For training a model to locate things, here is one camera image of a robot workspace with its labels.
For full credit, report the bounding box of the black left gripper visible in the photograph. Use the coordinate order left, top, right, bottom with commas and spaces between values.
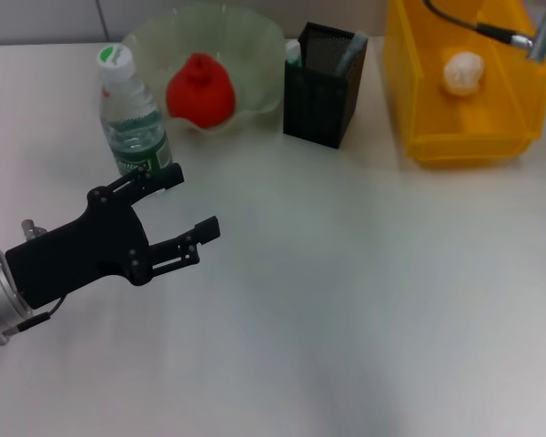
4, 162, 222, 311

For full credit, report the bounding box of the clear green-label water bottle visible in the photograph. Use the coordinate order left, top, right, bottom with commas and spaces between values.
95, 44, 174, 195

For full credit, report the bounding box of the red-orange fruit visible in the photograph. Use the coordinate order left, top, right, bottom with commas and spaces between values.
166, 53, 237, 129

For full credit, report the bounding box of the mint green pen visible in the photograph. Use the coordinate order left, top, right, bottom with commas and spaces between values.
284, 39, 304, 68

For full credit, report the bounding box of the grey marker pen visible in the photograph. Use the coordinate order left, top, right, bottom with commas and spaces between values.
339, 30, 369, 76

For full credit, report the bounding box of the white paper ball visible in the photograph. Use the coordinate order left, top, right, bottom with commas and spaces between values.
442, 50, 488, 97

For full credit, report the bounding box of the green glass fruit plate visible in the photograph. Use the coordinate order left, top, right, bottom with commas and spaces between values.
122, 3, 287, 137

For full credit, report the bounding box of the black mesh pen holder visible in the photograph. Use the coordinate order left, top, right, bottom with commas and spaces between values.
283, 21, 369, 150

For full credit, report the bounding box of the yellow plastic bin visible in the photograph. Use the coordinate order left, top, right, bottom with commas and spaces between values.
381, 0, 546, 170

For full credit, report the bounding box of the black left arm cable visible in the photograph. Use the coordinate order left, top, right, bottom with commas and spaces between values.
2, 218, 68, 339

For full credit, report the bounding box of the right arm cable with connector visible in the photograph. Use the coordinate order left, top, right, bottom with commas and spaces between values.
421, 0, 546, 64

